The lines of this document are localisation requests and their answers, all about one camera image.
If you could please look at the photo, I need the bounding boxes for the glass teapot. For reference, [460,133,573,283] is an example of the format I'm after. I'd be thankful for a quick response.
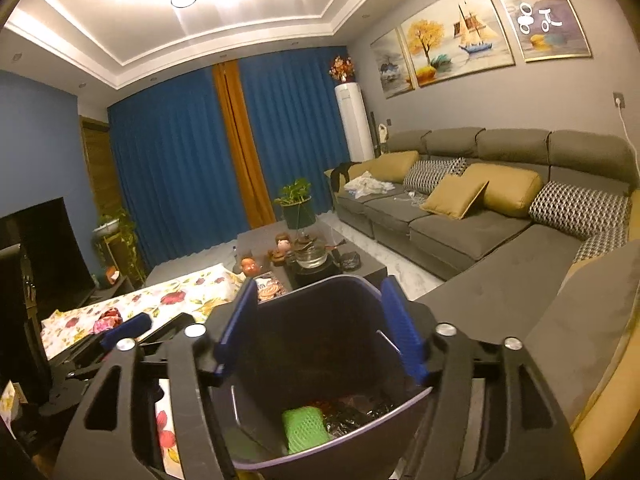
[295,242,331,268]

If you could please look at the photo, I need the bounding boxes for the green foam net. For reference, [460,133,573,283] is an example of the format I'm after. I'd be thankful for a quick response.
[281,406,333,453]

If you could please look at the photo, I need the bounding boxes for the trailing plant on stand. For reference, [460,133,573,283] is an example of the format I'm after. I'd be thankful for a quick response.
[92,210,146,281]

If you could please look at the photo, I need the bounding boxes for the dark grey plastic bin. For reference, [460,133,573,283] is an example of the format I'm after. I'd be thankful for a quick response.
[205,275,436,480]

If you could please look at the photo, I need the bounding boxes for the white wall cable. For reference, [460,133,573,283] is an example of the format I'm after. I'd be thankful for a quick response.
[617,107,640,181]

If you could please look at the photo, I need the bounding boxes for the artificial flower bouquet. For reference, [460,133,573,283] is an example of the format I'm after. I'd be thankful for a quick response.
[328,55,358,85]

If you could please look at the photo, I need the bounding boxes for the black plastic bag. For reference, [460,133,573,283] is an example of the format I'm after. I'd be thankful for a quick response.
[320,395,398,436]

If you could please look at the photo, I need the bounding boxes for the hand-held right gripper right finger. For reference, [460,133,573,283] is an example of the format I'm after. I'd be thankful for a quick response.
[380,276,586,480]

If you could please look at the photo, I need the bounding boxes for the white standing air conditioner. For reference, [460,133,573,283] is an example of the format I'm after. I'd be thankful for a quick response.
[334,82,376,163]

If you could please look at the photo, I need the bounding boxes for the white clothes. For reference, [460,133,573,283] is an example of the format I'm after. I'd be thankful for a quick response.
[345,171,396,196]

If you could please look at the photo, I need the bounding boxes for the wooden door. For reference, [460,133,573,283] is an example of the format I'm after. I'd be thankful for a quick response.
[79,115,126,221]

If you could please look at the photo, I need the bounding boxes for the yellow bolster cushion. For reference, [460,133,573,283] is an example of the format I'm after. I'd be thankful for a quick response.
[465,162,545,218]
[324,151,421,186]

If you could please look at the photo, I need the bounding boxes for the pink plastic bag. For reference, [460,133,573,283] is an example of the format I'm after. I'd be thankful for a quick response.
[92,307,123,336]

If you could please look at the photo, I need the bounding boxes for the small landscape painting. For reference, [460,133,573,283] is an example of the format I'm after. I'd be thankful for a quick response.
[370,27,417,100]

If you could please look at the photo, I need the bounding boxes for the purple framed painting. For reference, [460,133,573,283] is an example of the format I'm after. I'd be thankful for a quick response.
[487,0,593,63]

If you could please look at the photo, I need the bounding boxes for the yellow square pillow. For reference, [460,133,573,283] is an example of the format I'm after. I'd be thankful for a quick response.
[420,174,490,221]

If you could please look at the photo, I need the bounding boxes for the potted plant in dark pot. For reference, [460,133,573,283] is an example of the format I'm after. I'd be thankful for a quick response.
[274,178,317,231]

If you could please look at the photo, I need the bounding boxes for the large sailboat painting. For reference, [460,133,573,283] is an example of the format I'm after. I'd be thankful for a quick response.
[399,0,516,88]

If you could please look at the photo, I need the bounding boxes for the grey sectional sofa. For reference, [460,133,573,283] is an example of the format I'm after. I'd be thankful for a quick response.
[324,127,640,480]

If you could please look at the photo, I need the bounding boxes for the black television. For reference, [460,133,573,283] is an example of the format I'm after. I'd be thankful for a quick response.
[0,197,96,311]

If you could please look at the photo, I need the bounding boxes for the large grey pillow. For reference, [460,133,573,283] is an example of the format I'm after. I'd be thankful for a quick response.
[522,230,640,431]

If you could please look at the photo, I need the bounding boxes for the black electric tea stove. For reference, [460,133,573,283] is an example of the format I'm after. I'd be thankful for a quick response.
[287,260,343,287]

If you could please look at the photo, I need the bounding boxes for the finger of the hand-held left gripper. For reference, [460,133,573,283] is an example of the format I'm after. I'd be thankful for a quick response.
[65,312,153,361]
[137,312,197,346]

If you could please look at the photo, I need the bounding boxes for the orange curtain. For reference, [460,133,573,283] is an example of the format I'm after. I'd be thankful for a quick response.
[212,60,278,228]

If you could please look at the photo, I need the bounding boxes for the black cloth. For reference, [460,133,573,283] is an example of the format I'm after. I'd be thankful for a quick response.
[327,161,356,191]

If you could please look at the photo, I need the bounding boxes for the black white patterned pillow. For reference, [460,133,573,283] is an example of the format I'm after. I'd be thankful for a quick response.
[402,157,468,196]
[529,181,630,241]

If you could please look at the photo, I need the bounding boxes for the blue curtain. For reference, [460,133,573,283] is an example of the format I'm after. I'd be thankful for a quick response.
[239,46,351,211]
[107,67,251,271]

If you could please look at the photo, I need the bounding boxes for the white handheld vacuum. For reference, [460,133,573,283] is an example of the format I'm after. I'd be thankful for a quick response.
[370,110,391,158]

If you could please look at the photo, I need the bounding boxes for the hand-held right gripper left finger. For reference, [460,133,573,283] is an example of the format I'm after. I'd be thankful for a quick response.
[52,277,258,480]

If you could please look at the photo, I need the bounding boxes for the dark coffee table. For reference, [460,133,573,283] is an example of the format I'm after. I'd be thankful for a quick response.
[235,222,388,291]

